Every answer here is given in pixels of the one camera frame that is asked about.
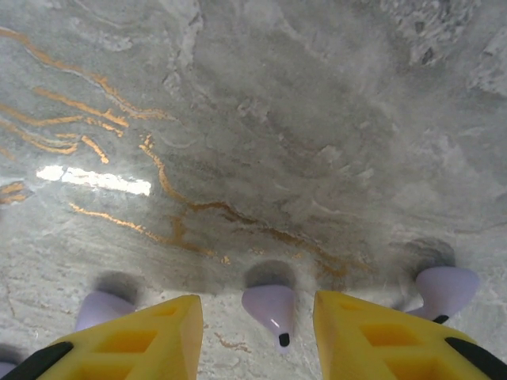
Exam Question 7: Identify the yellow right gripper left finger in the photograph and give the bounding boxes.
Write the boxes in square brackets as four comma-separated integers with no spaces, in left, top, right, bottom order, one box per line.
[0,294,204,380]

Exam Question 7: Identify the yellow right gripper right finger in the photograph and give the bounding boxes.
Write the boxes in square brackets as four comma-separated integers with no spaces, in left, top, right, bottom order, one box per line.
[312,291,507,380]

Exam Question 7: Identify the purple wireless earbud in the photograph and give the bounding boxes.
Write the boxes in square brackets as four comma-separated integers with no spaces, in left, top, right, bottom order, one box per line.
[241,285,296,355]
[395,266,481,325]
[74,291,138,333]

